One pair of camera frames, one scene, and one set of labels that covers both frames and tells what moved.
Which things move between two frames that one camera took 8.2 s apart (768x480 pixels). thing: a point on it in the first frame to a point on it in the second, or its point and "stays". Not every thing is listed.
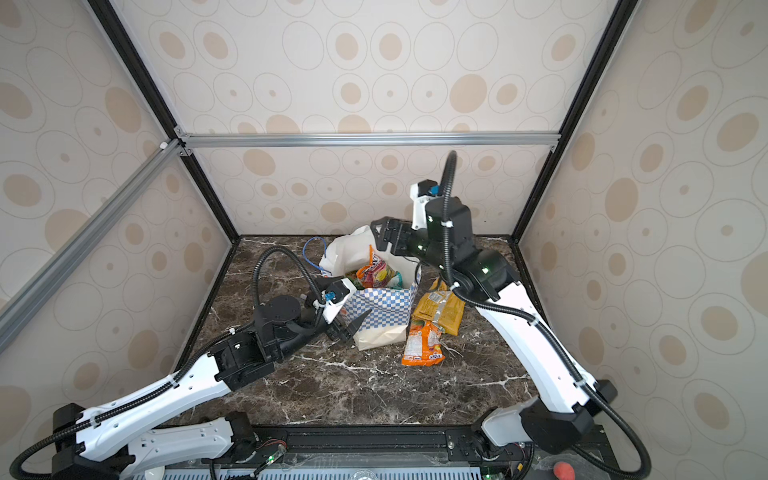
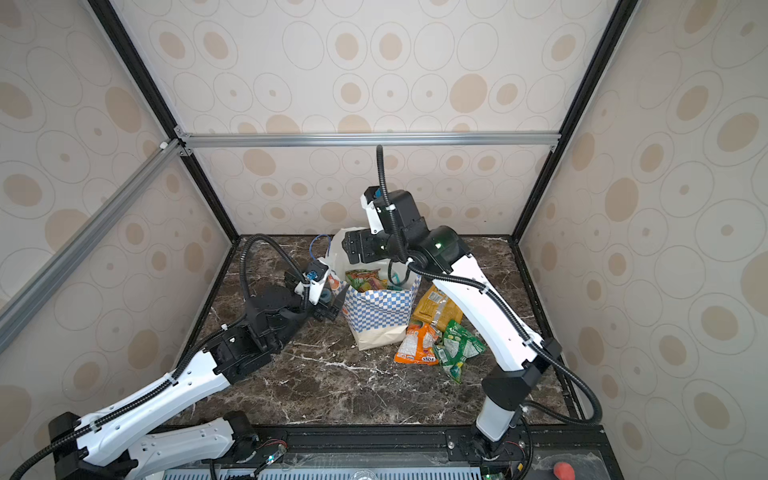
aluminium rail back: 494,139 stays
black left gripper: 338,325 to 325,310
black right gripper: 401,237 to 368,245
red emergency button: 564,471 stays
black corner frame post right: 620,20 stays
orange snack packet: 423,346 stays
